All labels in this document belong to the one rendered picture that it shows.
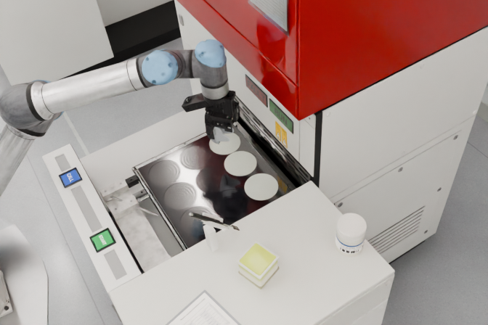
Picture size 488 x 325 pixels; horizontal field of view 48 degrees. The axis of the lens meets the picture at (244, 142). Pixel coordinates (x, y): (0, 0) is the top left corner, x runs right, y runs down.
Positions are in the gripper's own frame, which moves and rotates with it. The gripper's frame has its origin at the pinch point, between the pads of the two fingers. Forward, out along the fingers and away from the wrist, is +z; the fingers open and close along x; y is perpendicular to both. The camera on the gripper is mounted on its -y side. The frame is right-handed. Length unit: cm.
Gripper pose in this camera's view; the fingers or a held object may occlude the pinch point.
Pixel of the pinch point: (216, 139)
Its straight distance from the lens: 163.5
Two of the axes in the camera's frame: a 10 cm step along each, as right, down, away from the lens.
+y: 9.5, 1.9, -2.6
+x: 3.1, -7.1, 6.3
